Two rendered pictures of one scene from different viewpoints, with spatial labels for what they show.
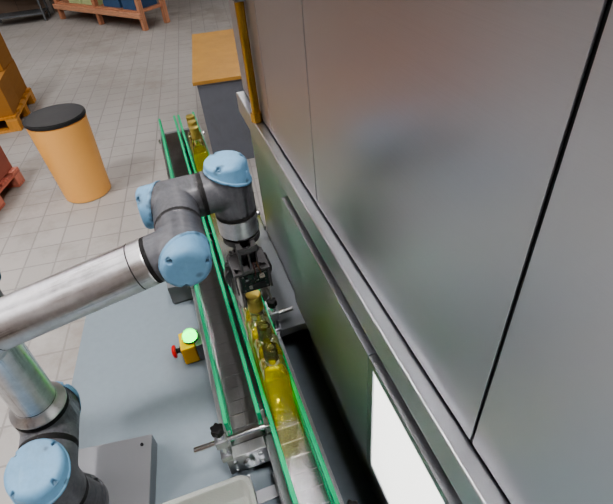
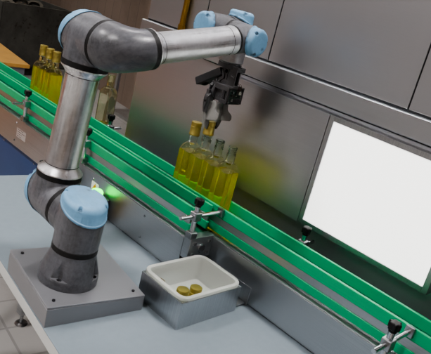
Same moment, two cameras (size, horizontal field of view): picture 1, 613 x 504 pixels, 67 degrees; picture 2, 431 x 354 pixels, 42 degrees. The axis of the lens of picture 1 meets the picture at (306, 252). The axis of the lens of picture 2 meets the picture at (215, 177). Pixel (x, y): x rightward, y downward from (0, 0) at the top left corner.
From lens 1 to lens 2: 1.32 m
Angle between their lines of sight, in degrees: 36
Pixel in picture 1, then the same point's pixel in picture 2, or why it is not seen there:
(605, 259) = not seen: outside the picture
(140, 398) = not seen: hidden behind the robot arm
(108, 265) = (223, 29)
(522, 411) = not seen: outside the picture
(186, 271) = (259, 43)
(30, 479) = (90, 202)
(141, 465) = (105, 258)
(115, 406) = (39, 239)
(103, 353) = not seen: outside the picture
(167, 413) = not seen: hidden behind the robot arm
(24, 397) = (79, 145)
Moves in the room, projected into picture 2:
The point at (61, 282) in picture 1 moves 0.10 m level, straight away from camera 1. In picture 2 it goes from (201, 30) to (166, 20)
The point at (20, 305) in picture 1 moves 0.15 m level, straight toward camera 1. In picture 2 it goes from (183, 34) to (241, 51)
